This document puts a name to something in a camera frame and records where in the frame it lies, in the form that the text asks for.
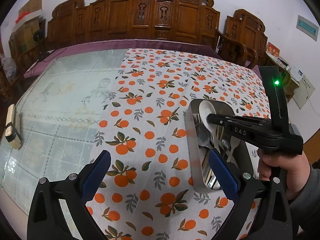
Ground white plastic fork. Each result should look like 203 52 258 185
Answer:
227 136 241 162

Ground large metal spoon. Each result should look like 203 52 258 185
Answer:
195 123 213 150

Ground large white plastic spoon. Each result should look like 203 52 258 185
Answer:
198 100 218 140

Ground small metal spoon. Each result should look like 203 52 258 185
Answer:
221 138 231 152

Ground dark brown chopstick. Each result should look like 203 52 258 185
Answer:
216 126 224 140

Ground light bamboo chopstick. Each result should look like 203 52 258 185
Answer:
201 152 212 185

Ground metal fork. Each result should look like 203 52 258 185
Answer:
193 113 201 126

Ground person's right forearm grey sleeve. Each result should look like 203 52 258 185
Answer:
290 167 319 237

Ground person's right hand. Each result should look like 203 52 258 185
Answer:
257 148 311 201

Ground wooden side table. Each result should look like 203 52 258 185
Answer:
264 53 299 102

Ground purple armchair cushion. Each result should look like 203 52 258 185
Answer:
252 65 261 78

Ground metal rectangular tray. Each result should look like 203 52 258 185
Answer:
184 99 253 194

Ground red sign card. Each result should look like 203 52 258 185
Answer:
267 42 280 57

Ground carved wooden armchair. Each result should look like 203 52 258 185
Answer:
223 9 267 69

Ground orange-print tablecloth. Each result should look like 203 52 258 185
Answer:
87 49 270 239

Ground stacked cardboard boxes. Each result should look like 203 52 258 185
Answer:
9 0 42 61

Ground carved wooden sofa bench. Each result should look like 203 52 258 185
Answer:
46 0 220 49

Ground white panel leaning on wall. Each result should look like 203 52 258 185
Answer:
293 75 316 109

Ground wall electrical panel box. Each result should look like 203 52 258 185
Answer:
296 15 319 41

